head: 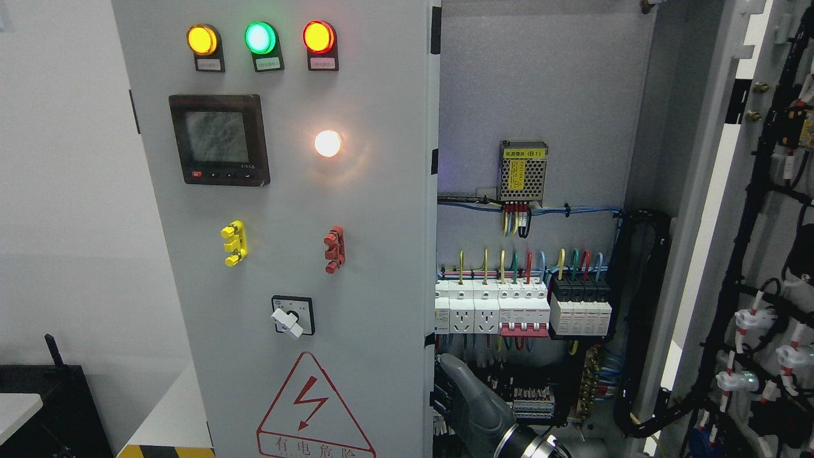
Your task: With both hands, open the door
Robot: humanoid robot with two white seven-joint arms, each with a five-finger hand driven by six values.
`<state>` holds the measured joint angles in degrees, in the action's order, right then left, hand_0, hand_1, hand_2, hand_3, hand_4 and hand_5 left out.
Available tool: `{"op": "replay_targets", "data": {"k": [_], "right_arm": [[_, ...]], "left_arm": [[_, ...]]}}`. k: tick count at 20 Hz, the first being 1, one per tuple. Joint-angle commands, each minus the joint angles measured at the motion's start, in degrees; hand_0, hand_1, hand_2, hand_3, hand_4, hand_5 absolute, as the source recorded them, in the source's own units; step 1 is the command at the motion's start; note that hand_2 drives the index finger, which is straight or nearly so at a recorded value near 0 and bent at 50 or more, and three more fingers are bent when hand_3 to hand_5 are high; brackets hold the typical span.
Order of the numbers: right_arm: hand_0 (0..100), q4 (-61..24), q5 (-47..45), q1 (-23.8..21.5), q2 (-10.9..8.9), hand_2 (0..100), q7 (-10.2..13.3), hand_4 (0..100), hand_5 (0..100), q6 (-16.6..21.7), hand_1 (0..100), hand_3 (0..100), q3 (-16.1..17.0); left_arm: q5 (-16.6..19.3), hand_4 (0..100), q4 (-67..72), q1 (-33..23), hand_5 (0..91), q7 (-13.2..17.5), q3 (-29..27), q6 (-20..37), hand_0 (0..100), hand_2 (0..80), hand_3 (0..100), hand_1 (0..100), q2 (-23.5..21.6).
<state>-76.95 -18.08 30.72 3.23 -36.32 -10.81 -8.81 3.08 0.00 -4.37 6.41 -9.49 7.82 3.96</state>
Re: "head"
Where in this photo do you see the black right wire harness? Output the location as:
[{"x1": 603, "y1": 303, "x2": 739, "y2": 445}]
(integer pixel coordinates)
[{"x1": 605, "y1": 6, "x2": 814, "y2": 458}]

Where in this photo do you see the black digital power meter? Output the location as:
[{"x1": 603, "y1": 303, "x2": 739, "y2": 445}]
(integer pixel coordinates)
[{"x1": 169, "y1": 95, "x2": 270, "y2": 186}]

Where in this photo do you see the yellow test terminal block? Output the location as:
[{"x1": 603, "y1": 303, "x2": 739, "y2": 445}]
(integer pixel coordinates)
[{"x1": 221, "y1": 220, "x2": 248, "y2": 267}]

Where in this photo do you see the grey cabinet door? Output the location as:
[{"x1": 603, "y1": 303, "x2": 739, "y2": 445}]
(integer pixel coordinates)
[
  {"x1": 113, "y1": 1, "x2": 440, "y2": 457},
  {"x1": 610, "y1": 1, "x2": 812, "y2": 457}
]

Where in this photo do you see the black white surge protector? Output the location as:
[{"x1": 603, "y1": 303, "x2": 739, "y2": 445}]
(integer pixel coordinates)
[{"x1": 549, "y1": 275, "x2": 612, "y2": 337}]

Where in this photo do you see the red electric hazard sticker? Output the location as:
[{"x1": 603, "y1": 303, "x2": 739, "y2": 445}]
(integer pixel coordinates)
[{"x1": 256, "y1": 352, "x2": 377, "y2": 457}]

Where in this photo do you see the green indicator lamp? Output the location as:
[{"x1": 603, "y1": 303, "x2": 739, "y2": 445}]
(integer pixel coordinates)
[{"x1": 244, "y1": 21, "x2": 277, "y2": 55}]

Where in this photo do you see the perforated metal power supply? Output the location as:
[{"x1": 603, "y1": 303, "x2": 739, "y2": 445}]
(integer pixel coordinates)
[{"x1": 497, "y1": 140, "x2": 549, "y2": 202}]

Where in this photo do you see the yellow indicator lamp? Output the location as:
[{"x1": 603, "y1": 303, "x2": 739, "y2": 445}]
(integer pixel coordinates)
[{"x1": 186, "y1": 24, "x2": 220, "y2": 56}]

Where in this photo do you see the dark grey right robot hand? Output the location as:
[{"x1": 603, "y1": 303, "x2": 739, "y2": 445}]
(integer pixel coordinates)
[{"x1": 431, "y1": 353, "x2": 516, "y2": 457}]

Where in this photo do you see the red test terminal block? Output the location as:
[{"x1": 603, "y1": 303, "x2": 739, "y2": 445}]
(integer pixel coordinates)
[{"x1": 323, "y1": 225, "x2": 346, "y2": 274}]

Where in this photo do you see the white rotary selector switch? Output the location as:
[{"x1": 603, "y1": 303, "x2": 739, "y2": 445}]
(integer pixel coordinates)
[{"x1": 271, "y1": 294, "x2": 316, "y2": 339}]

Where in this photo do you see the lower relay terminal row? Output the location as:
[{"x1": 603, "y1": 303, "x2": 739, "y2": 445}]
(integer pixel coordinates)
[{"x1": 472, "y1": 363, "x2": 568, "y2": 427}]

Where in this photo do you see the white socket breaker row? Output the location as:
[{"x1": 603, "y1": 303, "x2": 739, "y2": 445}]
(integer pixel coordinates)
[{"x1": 435, "y1": 279, "x2": 551, "y2": 337}]

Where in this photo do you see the black box with antenna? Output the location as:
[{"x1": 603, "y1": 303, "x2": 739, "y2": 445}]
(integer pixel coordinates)
[{"x1": 1, "y1": 334, "x2": 114, "y2": 457}]

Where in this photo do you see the red indicator lamp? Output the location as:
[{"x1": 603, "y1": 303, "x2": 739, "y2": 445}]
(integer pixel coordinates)
[{"x1": 303, "y1": 20, "x2": 336, "y2": 55}]

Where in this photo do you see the white glowing indicator lamp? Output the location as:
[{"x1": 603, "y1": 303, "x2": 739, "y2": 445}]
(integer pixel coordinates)
[{"x1": 314, "y1": 130, "x2": 342, "y2": 158}]

